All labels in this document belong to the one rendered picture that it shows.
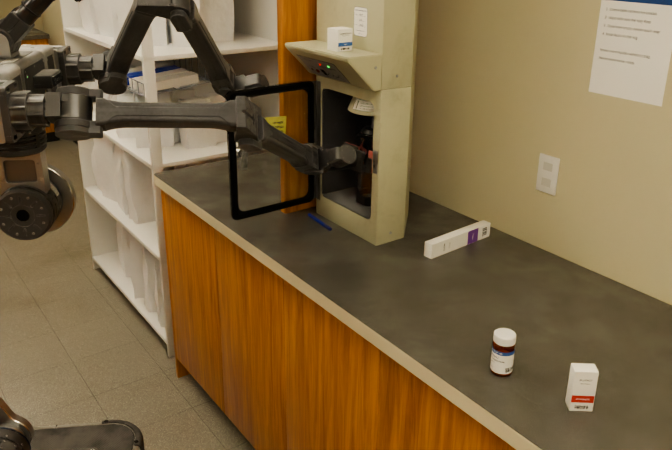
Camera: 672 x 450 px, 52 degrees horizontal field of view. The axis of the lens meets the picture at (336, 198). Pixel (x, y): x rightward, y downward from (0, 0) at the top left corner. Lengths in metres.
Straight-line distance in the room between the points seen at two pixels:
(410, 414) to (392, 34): 0.98
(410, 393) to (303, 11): 1.17
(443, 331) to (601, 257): 0.60
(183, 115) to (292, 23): 0.70
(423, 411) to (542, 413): 0.31
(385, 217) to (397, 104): 0.34
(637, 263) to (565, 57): 0.59
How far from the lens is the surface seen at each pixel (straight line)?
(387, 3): 1.90
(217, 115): 1.58
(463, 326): 1.70
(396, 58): 1.94
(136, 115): 1.58
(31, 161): 1.92
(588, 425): 1.47
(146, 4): 1.77
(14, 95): 1.61
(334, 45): 1.94
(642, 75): 1.91
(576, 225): 2.10
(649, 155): 1.93
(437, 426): 1.64
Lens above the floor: 1.81
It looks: 21 degrees down
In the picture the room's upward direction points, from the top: 1 degrees clockwise
